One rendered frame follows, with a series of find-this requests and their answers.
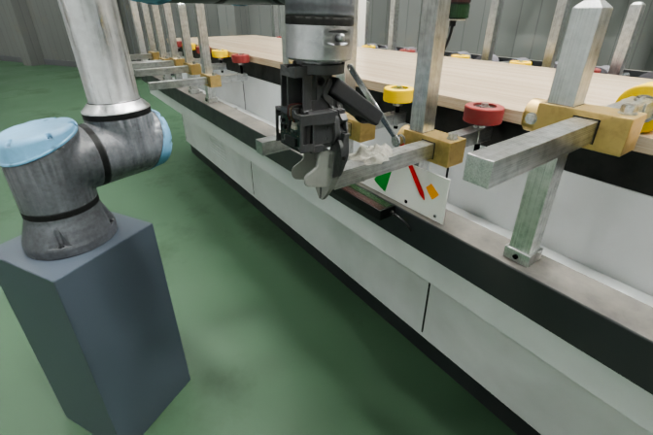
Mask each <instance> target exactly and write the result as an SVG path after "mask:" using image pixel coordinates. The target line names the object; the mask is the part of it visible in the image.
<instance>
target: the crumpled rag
mask: <svg viewBox="0 0 653 435"><path fill-rule="evenodd" d="M392 152H393V151H392V148H391V147H390V146H388V145H387V144H386V143H385V144H383V145H382V146H379V145H377V144H376V145H375V146H369V147H368V148H365V147H363V146H360V147H359V148H358V149H357V151H356V152H355V153H351V154H349V156H350V158H349V159H352V160H353V161H357V160H361V161H363V162H364V164H365V165H371V164H372V165H373V164H382V162H383V161H390V160H389V157H392V156H393V154H392Z"/></svg>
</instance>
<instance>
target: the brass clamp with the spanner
mask: <svg viewBox="0 0 653 435"><path fill-rule="evenodd" d="M397 134H402V135H403V136H404V137H405V144H404V145H407V144H411V143H414V142H418V141H421V140H425V141H428V142H431V143H434V149H433V157H432V158H431V159H428V160H427V161H429V162H432V163H434V164H437V165H440V166H442V167H445V168H449V167H452V166H454V165H457V164H460V163H462V162H463V159H464V149H465V143H466V138H463V137H459V136H458V138H459V140H457V141H450V140H447V137H448V133H446V132H442V131H439V130H435V129H434V130H432V131H429V132H425V133H421V132H418V131H415V130H412V129H410V125H408V124H406V125H403V126H402V127H401V128H400V129H399V131H398V133H397Z"/></svg>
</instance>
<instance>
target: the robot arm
mask: <svg viewBox="0 0 653 435"><path fill-rule="evenodd" d="M131 1H135V2H142V3H146V4H150V5H161V4H165V3H194V4H226V5H233V6H247V5H285V24H286V58H288V59H292V60H293V62H292V64H280V77H281V106H275V119H276V141H281V143H282V144H284V145H286V146H288V147H290V148H291V149H293V150H295V151H298V152H299V153H303V158H302V160H301V161H299V162H298V163H297V164H295V165H294V166H293V167H292V176H293V177H294V178H295V179H297V180H304V184H305V185H306V186H309V187H315V188H316V190H317V193H318V196H319V198H320V199H322V200H324V199H326V198H327V197H328V196H329V194H330V193H331V192H332V190H333V188H334V187H335V185H336V183H337V181H338V179H339V177H340V176H341V175H342V173H343V170H344V168H345V165H346V163H347V160H348V155H349V136H350V133H348V132H349V127H348V118H347V116H346V114H345V112H347V113H348V114H350V115H351V116H353V117H354V118H355V119H356V121H358V122H360V123H370V124H373V125H378V124H379V122H380V120H381V118H382V116H383V112H382V111H381V110H379V109H378V108H377V107H376V106H374V104H373V103H372V102H370V101H368V100H367V99H365V98H364V97H363V96H361V95H360V94H359V93H358V92H356V91H355V90H354V89H352V88H351V87H350V86H349V85H347V84H346V83H344V82H343V81H342V80H340V79H339V78H336V77H333V76H332V75H340V74H343V73H344V69H345V62H343V61H349V60H351V59H352V47H353V32H354V26H353V25H354V18H353V16H354V15H355V0H131ZM57 2H58V5H59V8H60V11H61V14H62V17H63V21H64V24H65V27H66V31H67V34H68V37H69V41H70V44H71V48H72V51H73V53H74V57H75V60H76V63H77V67H78V70H79V73H80V77H81V80H82V83H83V87H84V90H85V93H86V99H87V103H86V105H85V106H84V108H83V109H82V110H81V114H82V117H83V120H84V123H81V124H77V122H75V121H74V120H73V119H71V118H69V117H59V118H56V117H49V118H42V119H37V120H32V121H28V122H26V123H23V124H18V125H15V126H13V127H10V128H8V129H6V130H4V131H2V132H1V133H0V166H1V169H2V171H3V173H4V176H5V178H6V181H7V183H8V185H9V188H10V190H11V192H12V194H13V196H14V198H15V201H16V203H17V207H18V209H19V212H20V214H21V216H22V219H23V224H22V234H21V245H22V248H23V250H24V252H25V254H26V255H27V256H28V257H30V258H32V259H36V260H58V259H64V258H69V257H73V256H77V255H80V254H83V253H85V252H88V251H92V250H94V249H96V248H98V247H100V246H101V245H103V244H105V243H106V242H107V241H109V240H110V239H111V238H112V237H113V236H114V235H115V234H116V232H117V230H118V225H117V221H116V219H115V217H114V215H113V214H112V213H111V212H110V211H109V210H108V208H107V207H106V206H105V205H104V204H103V203H102V202H101V200H100V198H99V195H98V192H97V189H96V188H98V187H99V186H101V185H104V184H109V183H112V182H115V181H118V180H121V179H124V178H127V177H129V176H132V175H135V174H138V173H141V172H144V171H147V170H152V169H154V167H156V166H158V165H160V164H163V163H164V162H166V161H167V159H168V158H169V156H170V154H171V151H172V142H171V139H172V136H171V132H170V129H169V126H168V124H167V122H166V120H165V119H164V117H161V116H160V113H159V112H157V111H155V110H152V109H151V105H150V103H148V102H147V101H146V100H144V99H143V98H141V97H140V95H139V93H138V89H137V84H136V81H135V77H134V73H133V69H132V64H131V60H130V56H129V52H128V48H127V43H126V40H125V36H124V32H123V28H122V23H121V19H120V12H119V7H118V3H117V0H57ZM279 116H281V118H280V122H281V133H279ZM329 147H330V149H328V148H329Z"/></svg>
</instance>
